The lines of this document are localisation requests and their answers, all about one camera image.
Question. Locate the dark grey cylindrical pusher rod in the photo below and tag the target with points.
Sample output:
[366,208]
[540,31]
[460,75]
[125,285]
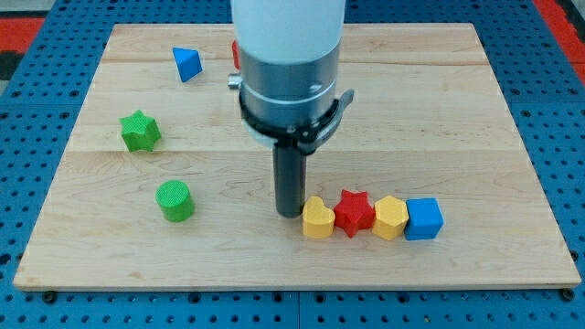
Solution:
[289,168]

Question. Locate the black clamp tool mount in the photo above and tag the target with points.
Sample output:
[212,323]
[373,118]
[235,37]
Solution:
[308,138]

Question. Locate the red block behind arm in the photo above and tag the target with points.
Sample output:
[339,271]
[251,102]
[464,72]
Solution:
[235,54]

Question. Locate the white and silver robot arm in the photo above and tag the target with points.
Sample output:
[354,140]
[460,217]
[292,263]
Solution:
[288,53]

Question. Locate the yellow heart block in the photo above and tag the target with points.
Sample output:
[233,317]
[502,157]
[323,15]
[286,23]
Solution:
[318,219]

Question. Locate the red star block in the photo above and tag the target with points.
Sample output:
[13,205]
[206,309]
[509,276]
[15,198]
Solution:
[353,212]

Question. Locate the yellow hexagon block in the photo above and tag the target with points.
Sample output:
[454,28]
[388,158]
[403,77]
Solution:
[391,217]

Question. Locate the green cylinder block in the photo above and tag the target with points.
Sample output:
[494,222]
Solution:
[175,201]

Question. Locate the wooden board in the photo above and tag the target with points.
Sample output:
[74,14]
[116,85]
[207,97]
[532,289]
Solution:
[425,185]

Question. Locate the blue triangle block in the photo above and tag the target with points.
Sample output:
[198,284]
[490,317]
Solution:
[188,62]

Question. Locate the blue cube block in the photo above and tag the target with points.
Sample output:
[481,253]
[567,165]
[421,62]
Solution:
[425,219]

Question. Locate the green star block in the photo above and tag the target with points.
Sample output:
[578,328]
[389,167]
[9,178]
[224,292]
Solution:
[139,132]

